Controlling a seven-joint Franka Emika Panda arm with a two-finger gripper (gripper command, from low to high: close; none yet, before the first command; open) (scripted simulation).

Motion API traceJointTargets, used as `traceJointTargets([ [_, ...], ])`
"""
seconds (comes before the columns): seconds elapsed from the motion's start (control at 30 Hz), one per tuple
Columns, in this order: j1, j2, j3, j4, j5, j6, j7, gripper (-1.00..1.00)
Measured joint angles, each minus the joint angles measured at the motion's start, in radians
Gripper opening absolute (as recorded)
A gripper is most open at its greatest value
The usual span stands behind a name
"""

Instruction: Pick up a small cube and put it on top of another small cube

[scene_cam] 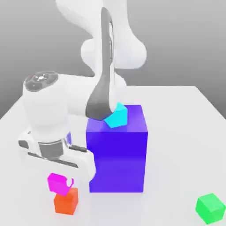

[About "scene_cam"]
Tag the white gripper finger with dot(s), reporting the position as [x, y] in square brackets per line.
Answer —
[69, 181]

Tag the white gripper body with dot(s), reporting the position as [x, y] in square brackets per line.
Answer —
[83, 162]

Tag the small magenta cube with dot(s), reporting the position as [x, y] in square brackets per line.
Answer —
[56, 184]

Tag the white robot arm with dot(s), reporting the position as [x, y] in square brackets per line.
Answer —
[47, 109]

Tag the small orange cube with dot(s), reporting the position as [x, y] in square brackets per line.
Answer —
[66, 204]

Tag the small cyan cube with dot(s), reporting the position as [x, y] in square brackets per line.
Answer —
[117, 118]

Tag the small green cube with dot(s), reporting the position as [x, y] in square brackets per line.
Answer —
[210, 209]

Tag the large blue box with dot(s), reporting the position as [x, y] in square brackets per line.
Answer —
[120, 158]

